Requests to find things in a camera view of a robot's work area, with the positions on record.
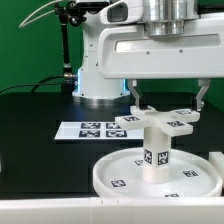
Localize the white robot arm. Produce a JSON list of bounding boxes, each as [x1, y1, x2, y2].
[[78, 0, 224, 109]]

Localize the white right side block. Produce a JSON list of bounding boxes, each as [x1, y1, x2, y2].
[[209, 152, 224, 187]]

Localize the white round table top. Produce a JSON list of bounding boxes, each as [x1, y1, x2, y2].
[[93, 147, 223, 198]]

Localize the white marker sheet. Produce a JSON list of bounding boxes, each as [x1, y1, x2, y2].
[[55, 122, 143, 140]]

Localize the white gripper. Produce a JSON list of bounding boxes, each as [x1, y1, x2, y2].
[[98, 0, 224, 110]]

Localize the white cross-shaped table base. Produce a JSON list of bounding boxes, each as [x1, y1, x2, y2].
[[115, 106, 200, 137]]

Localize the black cables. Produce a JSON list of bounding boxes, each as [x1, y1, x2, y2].
[[0, 75, 68, 96]]

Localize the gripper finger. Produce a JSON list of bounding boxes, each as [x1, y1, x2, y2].
[[196, 79, 210, 111]]

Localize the white cable loop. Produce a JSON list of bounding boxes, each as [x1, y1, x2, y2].
[[18, 0, 68, 30]]

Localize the white front barrier rail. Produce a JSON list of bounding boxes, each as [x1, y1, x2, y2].
[[0, 197, 224, 224]]

